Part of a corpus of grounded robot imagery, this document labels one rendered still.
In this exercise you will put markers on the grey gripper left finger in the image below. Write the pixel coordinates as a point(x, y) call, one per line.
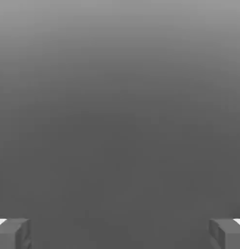
point(11, 235)

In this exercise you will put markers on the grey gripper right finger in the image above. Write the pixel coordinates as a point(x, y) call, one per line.
point(228, 235)

